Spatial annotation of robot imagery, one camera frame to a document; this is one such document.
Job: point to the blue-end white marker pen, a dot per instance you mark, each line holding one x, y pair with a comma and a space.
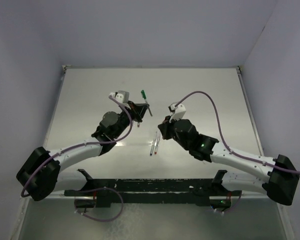
153, 144

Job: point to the red-end white marker pen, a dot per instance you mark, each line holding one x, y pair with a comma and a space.
157, 144

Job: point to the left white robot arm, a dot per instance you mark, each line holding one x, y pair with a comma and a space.
39, 174

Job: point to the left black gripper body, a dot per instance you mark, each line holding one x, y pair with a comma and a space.
124, 120

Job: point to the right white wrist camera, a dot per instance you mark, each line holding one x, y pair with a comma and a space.
177, 111

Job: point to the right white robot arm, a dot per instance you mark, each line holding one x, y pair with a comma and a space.
275, 177

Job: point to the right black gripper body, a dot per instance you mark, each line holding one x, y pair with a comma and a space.
169, 132

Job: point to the aluminium frame rail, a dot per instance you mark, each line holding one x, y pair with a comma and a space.
256, 134

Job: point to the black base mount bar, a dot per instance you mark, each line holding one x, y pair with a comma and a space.
202, 192

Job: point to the green-end white marker pen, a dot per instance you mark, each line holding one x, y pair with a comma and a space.
150, 112

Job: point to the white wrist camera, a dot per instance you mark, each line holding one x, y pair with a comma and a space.
120, 96
177, 111

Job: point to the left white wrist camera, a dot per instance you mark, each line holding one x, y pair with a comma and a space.
120, 96

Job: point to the green pen cap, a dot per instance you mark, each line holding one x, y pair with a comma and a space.
143, 94

